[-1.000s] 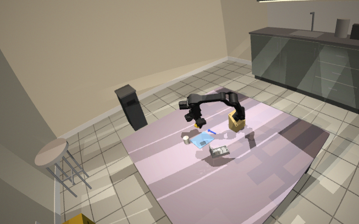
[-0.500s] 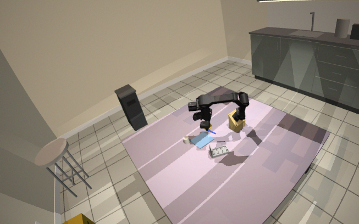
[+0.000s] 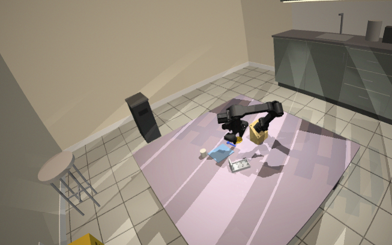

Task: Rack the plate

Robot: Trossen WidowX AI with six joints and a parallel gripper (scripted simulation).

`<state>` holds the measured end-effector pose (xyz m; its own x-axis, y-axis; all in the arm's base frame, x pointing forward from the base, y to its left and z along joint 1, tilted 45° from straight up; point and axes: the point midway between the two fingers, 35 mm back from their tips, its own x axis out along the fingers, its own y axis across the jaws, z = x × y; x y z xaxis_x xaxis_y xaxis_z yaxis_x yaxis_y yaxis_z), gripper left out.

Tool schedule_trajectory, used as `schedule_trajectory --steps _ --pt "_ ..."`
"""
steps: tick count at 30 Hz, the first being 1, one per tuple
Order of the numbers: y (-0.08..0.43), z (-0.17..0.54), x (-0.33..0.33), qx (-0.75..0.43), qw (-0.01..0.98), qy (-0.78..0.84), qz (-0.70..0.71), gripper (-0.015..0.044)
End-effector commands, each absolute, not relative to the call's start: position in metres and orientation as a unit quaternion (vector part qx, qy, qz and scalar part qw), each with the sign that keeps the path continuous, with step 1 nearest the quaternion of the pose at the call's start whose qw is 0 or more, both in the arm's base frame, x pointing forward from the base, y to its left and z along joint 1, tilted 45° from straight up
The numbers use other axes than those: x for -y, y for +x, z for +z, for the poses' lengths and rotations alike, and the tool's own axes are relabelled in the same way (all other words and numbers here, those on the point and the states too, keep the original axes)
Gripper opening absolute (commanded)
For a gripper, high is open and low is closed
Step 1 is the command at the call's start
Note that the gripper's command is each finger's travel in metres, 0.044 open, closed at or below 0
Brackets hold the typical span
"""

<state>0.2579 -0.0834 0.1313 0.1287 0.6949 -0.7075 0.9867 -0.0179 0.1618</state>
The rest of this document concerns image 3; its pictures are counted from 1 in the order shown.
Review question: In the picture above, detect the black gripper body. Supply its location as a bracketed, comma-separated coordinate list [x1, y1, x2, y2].
[224, 120, 249, 142]

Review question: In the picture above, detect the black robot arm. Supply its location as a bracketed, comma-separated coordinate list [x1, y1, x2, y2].
[217, 101, 284, 133]

